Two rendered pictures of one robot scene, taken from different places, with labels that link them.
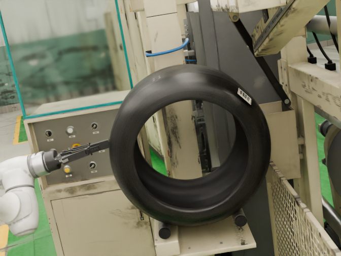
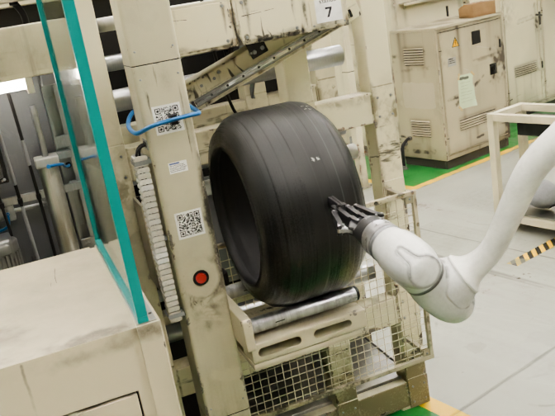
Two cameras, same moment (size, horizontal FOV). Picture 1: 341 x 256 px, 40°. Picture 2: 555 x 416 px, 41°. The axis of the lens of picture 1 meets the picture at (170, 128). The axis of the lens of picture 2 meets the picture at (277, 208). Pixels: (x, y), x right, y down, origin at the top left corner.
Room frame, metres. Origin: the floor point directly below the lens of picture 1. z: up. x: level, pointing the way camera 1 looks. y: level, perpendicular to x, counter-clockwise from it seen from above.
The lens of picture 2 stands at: (2.36, 1.89, 1.79)
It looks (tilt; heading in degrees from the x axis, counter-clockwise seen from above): 17 degrees down; 251
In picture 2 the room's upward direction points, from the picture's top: 10 degrees counter-clockwise
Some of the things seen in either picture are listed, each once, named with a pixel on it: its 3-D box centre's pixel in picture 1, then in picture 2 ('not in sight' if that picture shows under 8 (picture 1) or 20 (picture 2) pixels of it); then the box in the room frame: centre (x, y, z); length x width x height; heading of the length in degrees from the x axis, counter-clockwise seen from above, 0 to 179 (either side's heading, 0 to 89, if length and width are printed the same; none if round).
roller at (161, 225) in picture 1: (163, 213); (302, 309); (1.70, 0.08, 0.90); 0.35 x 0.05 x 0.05; 179
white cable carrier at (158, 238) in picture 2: not in sight; (158, 238); (2.04, -0.01, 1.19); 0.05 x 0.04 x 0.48; 89
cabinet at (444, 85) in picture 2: not in sight; (453, 90); (-1.56, -3.88, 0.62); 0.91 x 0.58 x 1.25; 14
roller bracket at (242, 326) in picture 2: not in sight; (228, 311); (1.88, -0.06, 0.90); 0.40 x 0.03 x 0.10; 89
